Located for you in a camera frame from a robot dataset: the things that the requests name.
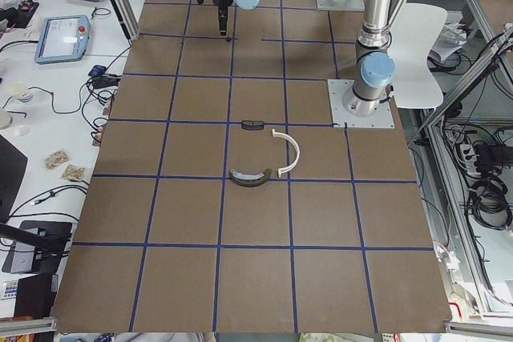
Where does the black brake pad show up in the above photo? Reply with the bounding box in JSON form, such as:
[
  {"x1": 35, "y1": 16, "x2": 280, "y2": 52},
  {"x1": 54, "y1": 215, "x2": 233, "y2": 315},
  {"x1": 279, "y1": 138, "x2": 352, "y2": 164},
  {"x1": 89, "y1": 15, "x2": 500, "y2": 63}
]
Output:
[{"x1": 240, "y1": 120, "x2": 265, "y2": 131}]

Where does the blue teach pendant near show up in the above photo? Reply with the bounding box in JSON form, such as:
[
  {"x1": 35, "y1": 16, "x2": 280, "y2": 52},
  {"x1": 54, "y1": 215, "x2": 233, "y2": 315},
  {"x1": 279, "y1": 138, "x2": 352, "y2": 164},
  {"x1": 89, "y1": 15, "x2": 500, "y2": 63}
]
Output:
[{"x1": 34, "y1": 14, "x2": 91, "y2": 64}]

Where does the white chair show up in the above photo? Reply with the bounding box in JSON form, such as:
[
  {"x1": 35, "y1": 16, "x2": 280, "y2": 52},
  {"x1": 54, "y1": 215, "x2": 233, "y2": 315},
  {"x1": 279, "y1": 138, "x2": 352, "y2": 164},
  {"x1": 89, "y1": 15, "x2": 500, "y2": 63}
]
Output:
[{"x1": 388, "y1": 3, "x2": 447, "y2": 109}]

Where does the white paper cup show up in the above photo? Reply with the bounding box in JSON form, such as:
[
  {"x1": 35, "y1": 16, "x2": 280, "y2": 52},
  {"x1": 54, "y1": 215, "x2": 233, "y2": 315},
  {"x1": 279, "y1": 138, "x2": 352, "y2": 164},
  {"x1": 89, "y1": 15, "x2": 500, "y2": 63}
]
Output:
[{"x1": 7, "y1": 81, "x2": 33, "y2": 103}]

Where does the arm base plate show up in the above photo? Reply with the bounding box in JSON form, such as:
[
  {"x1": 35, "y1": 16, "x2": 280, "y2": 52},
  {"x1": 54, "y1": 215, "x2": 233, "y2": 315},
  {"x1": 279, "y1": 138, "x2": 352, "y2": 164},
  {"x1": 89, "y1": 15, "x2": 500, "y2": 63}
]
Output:
[
  {"x1": 316, "y1": 0, "x2": 365, "y2": 12},
  {"x1": 327, "y1": 79, "x2": 394, "y2": 130}
]

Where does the white curved plastic bracket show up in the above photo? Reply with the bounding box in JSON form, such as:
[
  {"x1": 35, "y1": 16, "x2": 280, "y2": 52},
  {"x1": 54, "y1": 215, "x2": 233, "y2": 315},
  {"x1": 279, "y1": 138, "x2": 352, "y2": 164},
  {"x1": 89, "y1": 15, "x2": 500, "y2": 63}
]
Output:
[{"x1": 271, "y1": 128, "x2": 302, "y2": 178}]

